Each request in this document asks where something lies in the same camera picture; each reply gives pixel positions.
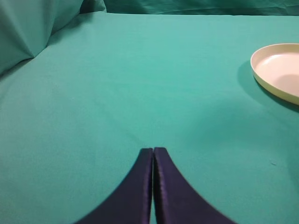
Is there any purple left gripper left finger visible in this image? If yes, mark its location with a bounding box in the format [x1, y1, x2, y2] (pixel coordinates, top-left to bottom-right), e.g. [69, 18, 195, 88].
[77, 148, 153, 224]

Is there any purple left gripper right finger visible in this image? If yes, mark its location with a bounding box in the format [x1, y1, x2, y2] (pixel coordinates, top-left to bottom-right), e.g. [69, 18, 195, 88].
[153, 147, 233, 224]

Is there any yellow plate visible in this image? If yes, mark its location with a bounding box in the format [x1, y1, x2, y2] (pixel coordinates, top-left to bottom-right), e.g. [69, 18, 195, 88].
[250, 43, 299, 105]

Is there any green tablecloth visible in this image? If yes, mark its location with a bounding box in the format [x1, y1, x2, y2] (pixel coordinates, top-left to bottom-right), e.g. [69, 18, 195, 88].
[0, 12, 299, 224]

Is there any green side cloth left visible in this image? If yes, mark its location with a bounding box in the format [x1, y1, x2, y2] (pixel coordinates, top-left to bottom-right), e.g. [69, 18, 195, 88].
[0, 0, 107, 77]

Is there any green backdrop cloth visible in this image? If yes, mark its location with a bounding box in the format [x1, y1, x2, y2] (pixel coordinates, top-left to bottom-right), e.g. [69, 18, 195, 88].
[102, 0, 299, 17]

